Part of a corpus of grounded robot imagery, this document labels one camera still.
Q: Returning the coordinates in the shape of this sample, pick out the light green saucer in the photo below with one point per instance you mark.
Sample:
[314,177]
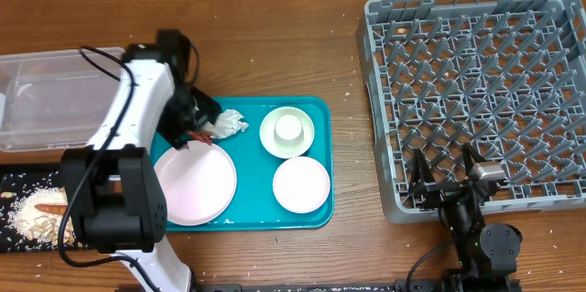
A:
[282,149]

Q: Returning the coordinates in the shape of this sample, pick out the white cup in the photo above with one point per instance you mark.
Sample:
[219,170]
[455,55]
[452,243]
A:
[288,128]

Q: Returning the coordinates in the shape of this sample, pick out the black tray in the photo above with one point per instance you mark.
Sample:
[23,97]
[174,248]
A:
[22,179]

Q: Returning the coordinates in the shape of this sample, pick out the grey plastic dish rack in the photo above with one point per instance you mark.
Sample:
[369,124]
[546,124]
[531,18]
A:
[505,76]

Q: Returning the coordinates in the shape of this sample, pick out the large white plate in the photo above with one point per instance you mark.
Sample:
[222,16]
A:
[198,181]

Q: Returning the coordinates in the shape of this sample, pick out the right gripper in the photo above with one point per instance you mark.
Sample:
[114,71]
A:
[422,181]

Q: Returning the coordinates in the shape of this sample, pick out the clear plastic bin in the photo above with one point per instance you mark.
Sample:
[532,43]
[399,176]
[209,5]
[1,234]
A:
[54,99]

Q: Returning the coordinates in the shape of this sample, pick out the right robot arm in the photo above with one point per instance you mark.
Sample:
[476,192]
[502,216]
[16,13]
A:
[487,252]

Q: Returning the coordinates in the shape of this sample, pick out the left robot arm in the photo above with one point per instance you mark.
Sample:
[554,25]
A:
[115,202]

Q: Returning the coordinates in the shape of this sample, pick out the rice and peanut scraps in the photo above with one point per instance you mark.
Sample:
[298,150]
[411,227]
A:
[21,222]

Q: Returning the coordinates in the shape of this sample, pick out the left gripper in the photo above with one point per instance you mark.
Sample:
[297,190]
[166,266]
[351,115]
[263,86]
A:
[173,131]

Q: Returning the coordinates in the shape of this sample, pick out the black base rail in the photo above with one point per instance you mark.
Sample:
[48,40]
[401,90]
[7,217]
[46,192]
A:
[311,287]

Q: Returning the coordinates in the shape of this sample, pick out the red snack wrapper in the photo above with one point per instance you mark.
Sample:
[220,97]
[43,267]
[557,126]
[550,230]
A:
[201,136]

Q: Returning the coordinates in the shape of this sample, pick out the orange carrot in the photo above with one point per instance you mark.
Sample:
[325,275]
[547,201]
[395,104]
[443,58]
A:
[55,209]

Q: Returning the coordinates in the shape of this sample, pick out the small white plate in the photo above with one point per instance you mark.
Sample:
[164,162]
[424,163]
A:
[301,185]

